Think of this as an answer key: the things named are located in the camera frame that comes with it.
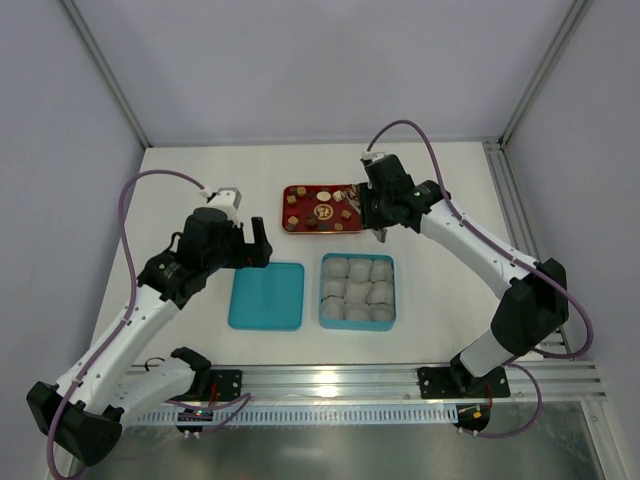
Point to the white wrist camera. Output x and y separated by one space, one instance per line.
226 200
370 156

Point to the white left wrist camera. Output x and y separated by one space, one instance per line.
226 200

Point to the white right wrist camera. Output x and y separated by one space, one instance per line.
370 156

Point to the teal box lid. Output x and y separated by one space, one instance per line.
268 299

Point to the aluminium mounting rail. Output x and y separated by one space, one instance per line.
556 380

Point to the aluminium frame post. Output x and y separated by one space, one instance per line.
560 40
89 43

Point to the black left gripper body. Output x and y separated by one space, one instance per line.
245 247

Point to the aluminium frame post right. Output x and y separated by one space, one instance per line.
560 40

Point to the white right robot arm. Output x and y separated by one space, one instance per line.
531 303

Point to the metal serving tongs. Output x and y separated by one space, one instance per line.
351 195

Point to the white oval chocolate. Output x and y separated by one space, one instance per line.
323 196

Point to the teal square box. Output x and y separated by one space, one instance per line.
342 301

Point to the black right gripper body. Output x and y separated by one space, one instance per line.
366 211

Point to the brown edged paper liner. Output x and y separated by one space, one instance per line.
381 292

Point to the red rectangular tray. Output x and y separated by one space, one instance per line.
328 212

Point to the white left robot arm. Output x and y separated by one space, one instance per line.
86 409

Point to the white paper cup liner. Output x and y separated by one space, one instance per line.
335 267

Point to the aluminium frame post left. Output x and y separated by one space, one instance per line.
89 43

